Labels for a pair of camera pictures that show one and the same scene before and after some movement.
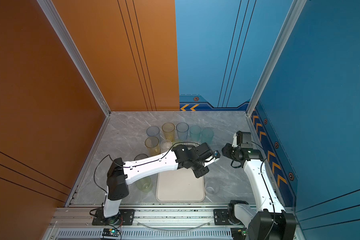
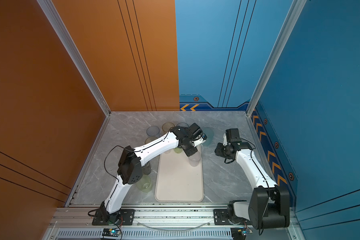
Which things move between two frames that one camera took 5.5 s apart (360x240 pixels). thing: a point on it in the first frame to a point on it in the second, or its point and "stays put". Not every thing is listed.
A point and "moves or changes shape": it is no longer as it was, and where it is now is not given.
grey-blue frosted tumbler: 154,131 stays put
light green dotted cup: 144,184 stays put
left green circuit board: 109,232 stays put
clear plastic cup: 212,187 moves or changes shape
